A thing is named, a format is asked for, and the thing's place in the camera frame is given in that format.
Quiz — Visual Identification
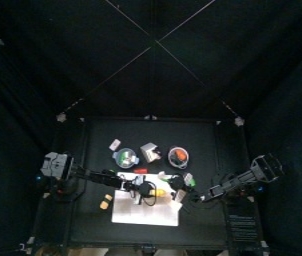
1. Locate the black cable loop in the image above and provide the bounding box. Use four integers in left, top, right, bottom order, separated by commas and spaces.
139, 181, 159, 208

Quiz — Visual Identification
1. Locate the beige utensil holder block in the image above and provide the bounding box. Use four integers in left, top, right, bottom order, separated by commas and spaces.
139, 142, 163, 164

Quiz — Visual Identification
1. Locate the grey toy pot black handle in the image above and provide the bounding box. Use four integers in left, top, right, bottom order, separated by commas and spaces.
167, 145, 192, 170

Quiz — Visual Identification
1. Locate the white text sticker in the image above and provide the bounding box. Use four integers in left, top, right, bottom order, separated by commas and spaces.
229, 213, 261, 243

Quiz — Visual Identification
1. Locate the white cutting board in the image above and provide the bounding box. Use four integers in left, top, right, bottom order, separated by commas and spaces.
111, 171, 185, 228

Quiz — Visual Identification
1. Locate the white green toy vegetable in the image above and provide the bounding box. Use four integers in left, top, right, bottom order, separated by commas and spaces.
118, 151, 131, 167

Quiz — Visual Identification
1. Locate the blue-grey toy pot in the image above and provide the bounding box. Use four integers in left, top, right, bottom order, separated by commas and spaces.
111, 147, 141, 169

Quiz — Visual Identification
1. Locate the small white box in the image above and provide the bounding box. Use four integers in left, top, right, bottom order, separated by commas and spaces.
109, 138, 122, 151

